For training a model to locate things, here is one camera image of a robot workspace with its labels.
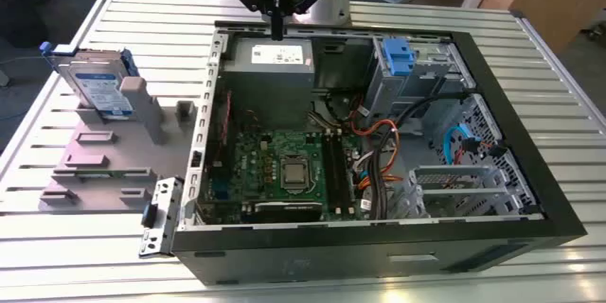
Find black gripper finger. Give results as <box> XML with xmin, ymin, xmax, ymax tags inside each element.
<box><xmin>216</xmin><ymin>0</ymin><xmax>280</xmax><ymax>40</ymax></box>
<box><xmin>278</xmin><ymin>0</ymin><xmax>328</xmax><ymax>40</ymax></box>

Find hard disk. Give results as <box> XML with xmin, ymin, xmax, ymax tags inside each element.
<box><xmin>41</xmin><ymin>42</ymin><xmax>141</xmax><ymax>121</ymax></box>

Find metal disk bay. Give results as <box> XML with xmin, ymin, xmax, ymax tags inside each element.
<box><xmin>407</xmin><ymin>166</ymin><xmax>543</xmax><ymax>219</ymax></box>

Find blue plastic drive latch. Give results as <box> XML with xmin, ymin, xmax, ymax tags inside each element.
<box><xmin>382</xmin><ymin>38</ymin><xmax>416</xmax><ymax>77</ymax></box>

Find grey power supply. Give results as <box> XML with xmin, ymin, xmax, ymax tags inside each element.
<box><xmin>220</xmin><ymin>37</ymin><xmax>316</xmax><ymax>130</ymax></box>

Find metal optical drive cage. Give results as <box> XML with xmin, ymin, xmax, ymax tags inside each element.
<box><xmin>362</xmin><ymin>35</ymin><xmax>473</xmax><ymax>116</ymax></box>

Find silver CPU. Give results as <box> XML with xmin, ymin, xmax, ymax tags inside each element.
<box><xmin>281</xmin><ymin>160</ymin><xmax>309</xmax><ymax>184</ymax></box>

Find black RAM slot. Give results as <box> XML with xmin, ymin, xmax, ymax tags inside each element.
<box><xmin>322</xmin><ymin>129</ymin><xmax>345</xmax><ymax>216</ymax></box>
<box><xmin>333</xmin><ymin>128</ymin><xmax>358</xmax><ymax>215</ymax></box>

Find CPU socket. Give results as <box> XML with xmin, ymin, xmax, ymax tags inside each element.
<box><xmin>276</xmin><ymin>153</ymin><xmax>317</xmax><ymax>194</ymax></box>

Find green motherboard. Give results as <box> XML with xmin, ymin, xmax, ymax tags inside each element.
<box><xmin>196</xmin><ymin>128</ymin><xmax>374</xmax><ymax>224</ymax></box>

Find black chair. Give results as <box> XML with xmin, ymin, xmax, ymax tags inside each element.
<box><xmin>0</xmin><ymin>0</ymin><xmax>53</xmax><ymax>48</ymax></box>

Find grey parts rack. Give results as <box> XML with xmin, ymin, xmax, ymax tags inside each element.
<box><xmin>35</xmin><ymin>77</ymin><xmax>200</xmax><ymax>215</ymax></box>

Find black graphics card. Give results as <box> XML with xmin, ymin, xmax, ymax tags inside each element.
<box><xmin>240</xmin><ymin>199</ymin><xmax>325</xmax><ymax>224</ymax></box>

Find black PC case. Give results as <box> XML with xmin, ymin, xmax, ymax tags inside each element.
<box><xmin>170</xmin><ymin>21</ymin><xmax>588</xmax><ymax>286</ymax></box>

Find thin red wire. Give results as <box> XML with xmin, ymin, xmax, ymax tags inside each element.
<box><xmin>210</xmin><ymin>89</ymin><xmax>233</xmax><ymax>167</ymax></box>

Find orange wire bundle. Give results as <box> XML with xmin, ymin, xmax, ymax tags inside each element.
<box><xmin>349</xmin><ymin>93</ymin><xmax>403</xmax><ymax>190</ymax></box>

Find blue data wire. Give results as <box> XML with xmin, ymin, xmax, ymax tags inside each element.
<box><xmin>444</xmin><ymin>122</ymin><xmax>479</xmax><ymax>165</ymax></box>

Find black cable bundle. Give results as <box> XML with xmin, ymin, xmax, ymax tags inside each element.
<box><xmin>368</xmin><ymin>92</ymin><xmax>477</xmax><ymax>219</ymax></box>

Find metal expansion slot bracket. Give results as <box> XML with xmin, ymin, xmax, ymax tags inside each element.
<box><xmin>137</xmin><ymin>176</ymin><xmax>184</xmax><ymax>258</ymax></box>

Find black power connector wire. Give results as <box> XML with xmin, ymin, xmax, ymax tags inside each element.
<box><xmin>477</xmin><ymin>142</ymin><xmax>509</xmax><ymax>158</ymax></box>

